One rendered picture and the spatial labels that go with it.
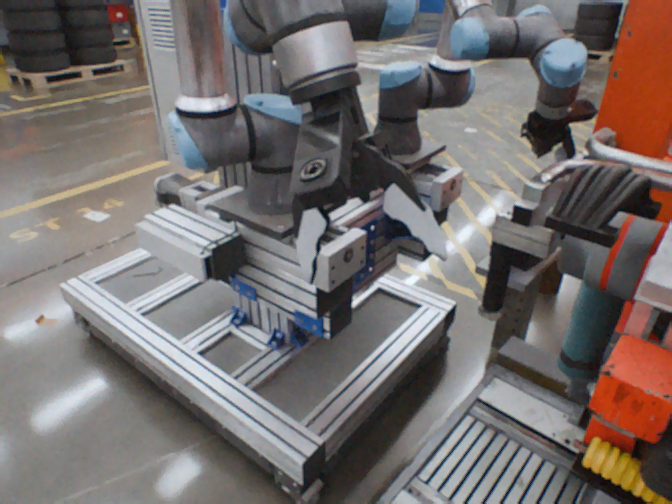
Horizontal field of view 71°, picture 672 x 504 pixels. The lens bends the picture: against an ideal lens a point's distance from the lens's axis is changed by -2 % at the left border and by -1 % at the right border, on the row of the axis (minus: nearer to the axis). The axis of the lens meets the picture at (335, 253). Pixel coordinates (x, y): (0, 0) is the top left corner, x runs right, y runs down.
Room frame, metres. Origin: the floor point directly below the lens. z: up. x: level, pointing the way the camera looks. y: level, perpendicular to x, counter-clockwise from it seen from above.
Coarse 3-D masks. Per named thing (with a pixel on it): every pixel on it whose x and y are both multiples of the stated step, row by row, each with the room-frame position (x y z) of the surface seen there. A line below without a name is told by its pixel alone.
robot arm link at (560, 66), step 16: (544, 48) 0.97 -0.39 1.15; (560, 48) 0.93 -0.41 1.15; (576, 48) 0.92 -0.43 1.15; (544, 64) 0.92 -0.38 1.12; (560, 64) 0.90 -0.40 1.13; (576, 64) 0.89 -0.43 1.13; (544, 80) 0.94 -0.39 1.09; (560, 80) 0.91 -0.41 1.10; (576, 80) 0.91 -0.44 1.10; (544, 96) 0.96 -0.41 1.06; (560, 96) 0.93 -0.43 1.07; (576, 96) 0.95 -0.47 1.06
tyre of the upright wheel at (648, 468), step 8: (664, 432) 0.41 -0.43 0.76; (664, 440) 0.38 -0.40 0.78; (648, 448) 0.49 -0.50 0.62; (656, 448) 0.40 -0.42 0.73; (664, 448) 0.37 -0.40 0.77; (648, 456) 0.44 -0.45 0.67; (656, 456) 0.39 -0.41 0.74; (664, 456) 0.37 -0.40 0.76; (640, 464) 0.49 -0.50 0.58; (648, 464) 0.41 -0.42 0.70; (656, 464) 0.38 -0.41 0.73; (664, 464) 0.37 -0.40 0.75; (640, 472) 0.44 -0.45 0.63; (648, 472) 0.40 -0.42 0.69; (656, 472) 0.38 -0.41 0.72; (664, 472) 0.37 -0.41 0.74; (648, 480) 0.40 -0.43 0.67; (656, 480) 0.38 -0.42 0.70; (664, 480) 0.37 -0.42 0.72; (656, 488) 0.39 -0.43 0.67; (664, 488) 0.38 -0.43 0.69; (664, 496) 0.39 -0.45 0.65
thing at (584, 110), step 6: (576, 102) 1.07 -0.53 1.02; (582, 102) 1.07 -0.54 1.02; (588, 102) 1.07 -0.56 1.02; (576, 108) 1.05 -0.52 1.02; (582, 108) 1.05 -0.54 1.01; (588, 108) 1.06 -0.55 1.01; (594, 108) 1.06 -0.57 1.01; (576, 114) 1.03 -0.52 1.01; (582, 114) 1.03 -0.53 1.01; (588, 114) 1.04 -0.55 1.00; (594, 114) 1.05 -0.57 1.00; (570, 120) 1.02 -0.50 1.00; (576, 120) 1.03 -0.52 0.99; (582, 120) 1.05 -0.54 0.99
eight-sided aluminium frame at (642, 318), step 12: (660, 252) 0.48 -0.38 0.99; (660, 264) 0.47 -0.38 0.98; (648, 276) 0.46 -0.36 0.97; (660, 276) 0.46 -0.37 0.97; (648, 288) 0.46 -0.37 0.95; (660, 288) 0.45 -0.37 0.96; (636, 300) 0.46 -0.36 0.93; (648, 300) 0.45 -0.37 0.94; (660, 300) 0.45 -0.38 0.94; (636, 312) 0.46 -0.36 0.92; (648, 312) 0.45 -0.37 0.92; (636, 324) 0.45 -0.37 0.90; (648, 324) 0.75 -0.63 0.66; (636, 336) 0.45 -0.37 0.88; (648, 336) 0.74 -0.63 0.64; (600, 420) 0.54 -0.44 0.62; (624, 432) 0.51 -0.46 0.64
